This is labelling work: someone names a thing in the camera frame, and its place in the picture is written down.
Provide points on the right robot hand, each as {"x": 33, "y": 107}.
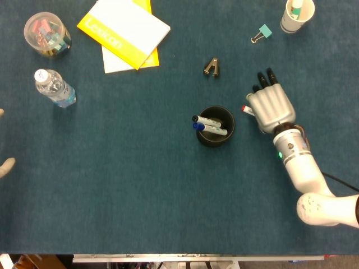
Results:
{"x": 270, "y": 106}

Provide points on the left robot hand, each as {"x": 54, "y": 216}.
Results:
{"x": 7, "y": 166}

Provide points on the red-capped whiteboard marker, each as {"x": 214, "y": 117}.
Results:
{"x": 246, "y": 110}

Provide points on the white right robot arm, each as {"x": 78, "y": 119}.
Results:
{"x": 303, "y": 168}

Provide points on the black mesh pen holder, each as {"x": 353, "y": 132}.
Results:
{"x": 215, "y": 138}

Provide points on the blue-capped whiteboard marker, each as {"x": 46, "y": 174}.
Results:
{"x": 209, "y": 129}

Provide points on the black-capped whiteboard marker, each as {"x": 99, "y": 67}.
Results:
{"x": 206, "y": 120}

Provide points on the dark metal staple remover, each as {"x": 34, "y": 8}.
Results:
{"x": 212, "y": 68}

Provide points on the teal binder clip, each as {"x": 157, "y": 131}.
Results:
{"x": 265, "y": 30}

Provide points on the white paper cup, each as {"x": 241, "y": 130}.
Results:
{"x": 291, "y": 23}

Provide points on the clear plastic water bottle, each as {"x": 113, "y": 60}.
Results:
{"x": 54, "y": 88}

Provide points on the brown cardboard box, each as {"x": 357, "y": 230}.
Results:
{"x": 39, "y": 262}

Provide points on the white glue stick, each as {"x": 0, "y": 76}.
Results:
{"x": 296, "y": 7}

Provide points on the blue felt table mat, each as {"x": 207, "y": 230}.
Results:
{"x": 140, "y": 190}

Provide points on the clear jar of binder clips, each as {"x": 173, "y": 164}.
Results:
{"x": 46, "y": 35}

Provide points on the white notebook with yellow edge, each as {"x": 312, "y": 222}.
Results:
{"x": 116, "y": 64}

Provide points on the yellow and white notebook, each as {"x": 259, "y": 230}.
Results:
{"x": 126, "y": 26}

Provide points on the metal table edge rail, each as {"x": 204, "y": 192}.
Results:
{"x": 196, "y": 258}

